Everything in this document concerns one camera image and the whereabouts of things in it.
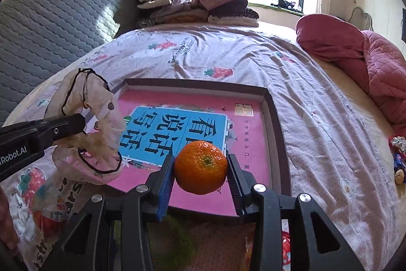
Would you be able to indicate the small colourful doll toy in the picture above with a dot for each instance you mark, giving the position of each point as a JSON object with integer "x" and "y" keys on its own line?
{"x": 397, "y": 147}

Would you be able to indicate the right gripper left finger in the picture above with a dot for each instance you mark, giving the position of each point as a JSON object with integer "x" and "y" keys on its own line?
{"x": 86, "y": 242}

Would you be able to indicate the pile of folded clothes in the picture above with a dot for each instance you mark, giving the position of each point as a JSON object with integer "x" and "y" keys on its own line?
{"x": 218, "y": 12}

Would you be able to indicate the grey quilted headboard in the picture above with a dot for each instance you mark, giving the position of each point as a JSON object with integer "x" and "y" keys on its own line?
{"x": 41, "y": 37}

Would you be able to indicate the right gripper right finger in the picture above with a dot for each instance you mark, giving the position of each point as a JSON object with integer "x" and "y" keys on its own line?
{"x": 315, "y": 242}

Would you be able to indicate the large red surprise egg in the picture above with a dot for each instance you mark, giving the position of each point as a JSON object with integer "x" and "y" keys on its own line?
{"x": 49, "y": 211}

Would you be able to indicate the shallow grey cardboard box tray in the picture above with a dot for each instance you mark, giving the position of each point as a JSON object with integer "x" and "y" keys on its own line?
{"x": 279, "y": 170}

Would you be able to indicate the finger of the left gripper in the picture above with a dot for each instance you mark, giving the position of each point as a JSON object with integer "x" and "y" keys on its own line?
{"x": 41, "y": 134}

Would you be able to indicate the pink quilted duvet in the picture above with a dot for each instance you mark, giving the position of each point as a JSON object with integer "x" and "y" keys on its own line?
{"x": 375, "y": 64}

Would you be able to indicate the black wall television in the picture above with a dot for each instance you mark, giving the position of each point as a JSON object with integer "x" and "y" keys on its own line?
{"x": 403, "y": 26}

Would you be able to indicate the orange tangerine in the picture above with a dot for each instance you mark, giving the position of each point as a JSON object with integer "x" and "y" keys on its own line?
{"x": 200, "y": 168}

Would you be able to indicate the pink blue children's book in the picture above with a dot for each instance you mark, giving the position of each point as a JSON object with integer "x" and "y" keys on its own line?
{"x": 158, "y": 123}

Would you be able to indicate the small red blue surprise egg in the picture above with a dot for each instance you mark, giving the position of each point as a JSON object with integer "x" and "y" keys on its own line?
{"x": 285, "y": 251}

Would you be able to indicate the white lace cloth black trim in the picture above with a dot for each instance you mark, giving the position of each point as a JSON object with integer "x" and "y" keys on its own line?
{"x": 92, "y": 155}

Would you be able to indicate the pink strawberry bear bedsheet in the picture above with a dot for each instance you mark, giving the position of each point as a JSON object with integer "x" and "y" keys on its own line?
{"x": 335, "y": 136}

